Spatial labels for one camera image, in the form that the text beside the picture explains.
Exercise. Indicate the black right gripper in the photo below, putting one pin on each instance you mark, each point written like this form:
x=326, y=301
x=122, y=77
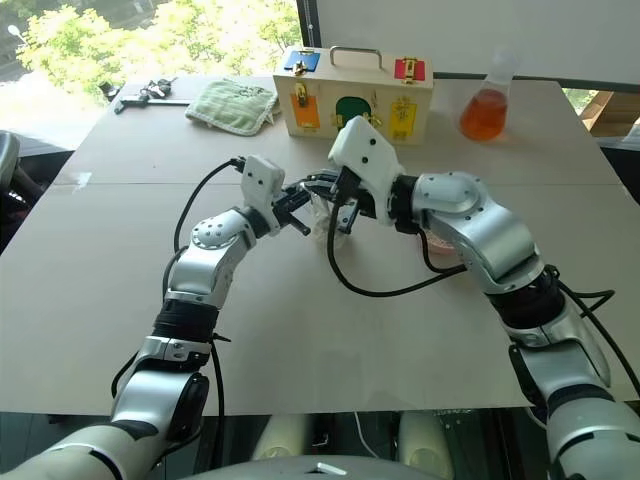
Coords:
x=356, y=195

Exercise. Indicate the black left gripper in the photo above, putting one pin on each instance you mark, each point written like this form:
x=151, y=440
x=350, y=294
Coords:
x=286, y=205

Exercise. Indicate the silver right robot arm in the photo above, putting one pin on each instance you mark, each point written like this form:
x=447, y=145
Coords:
x=490, y=225

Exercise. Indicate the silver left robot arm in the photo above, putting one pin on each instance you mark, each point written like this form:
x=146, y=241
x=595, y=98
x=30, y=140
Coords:
x=200, y=270

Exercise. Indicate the pink bowl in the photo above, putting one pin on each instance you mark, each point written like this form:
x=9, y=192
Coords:
x=440, y=246

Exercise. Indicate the wooden lock box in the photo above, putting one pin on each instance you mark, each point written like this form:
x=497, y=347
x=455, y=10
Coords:
x=330, y=95

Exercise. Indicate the green quilted cloth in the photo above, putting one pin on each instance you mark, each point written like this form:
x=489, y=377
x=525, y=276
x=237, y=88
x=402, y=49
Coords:
x=232, y=105

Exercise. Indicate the glass flask with orange liquid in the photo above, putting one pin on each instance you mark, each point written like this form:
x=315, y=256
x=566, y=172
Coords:
x=482, y=115

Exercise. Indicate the bunch of keys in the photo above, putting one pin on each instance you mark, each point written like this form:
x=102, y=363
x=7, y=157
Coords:
x=157, y=89

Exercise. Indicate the white board panel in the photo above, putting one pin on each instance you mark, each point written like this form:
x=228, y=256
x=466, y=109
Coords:
x=450, y=30

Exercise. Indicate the small black cylinder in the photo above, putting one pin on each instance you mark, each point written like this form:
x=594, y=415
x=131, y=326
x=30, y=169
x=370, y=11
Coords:
x=107, y=89

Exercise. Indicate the grey robot torso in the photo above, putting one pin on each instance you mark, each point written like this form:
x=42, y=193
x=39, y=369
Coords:
x=320, y=467

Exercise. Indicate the dark chair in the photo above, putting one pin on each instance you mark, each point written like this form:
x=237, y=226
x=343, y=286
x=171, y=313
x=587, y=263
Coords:
x=15, y=190

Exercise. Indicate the light wooden crate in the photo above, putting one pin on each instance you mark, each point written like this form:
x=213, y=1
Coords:
x=612, y=112

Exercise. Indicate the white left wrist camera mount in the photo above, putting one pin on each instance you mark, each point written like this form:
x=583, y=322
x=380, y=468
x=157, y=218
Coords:
x=260, y=182

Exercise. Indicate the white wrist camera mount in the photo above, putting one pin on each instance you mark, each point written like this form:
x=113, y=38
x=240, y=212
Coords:
x=260, y=182
x=367, y=150

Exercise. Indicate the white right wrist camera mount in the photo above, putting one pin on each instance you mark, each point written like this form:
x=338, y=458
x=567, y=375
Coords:
x=367, y=150

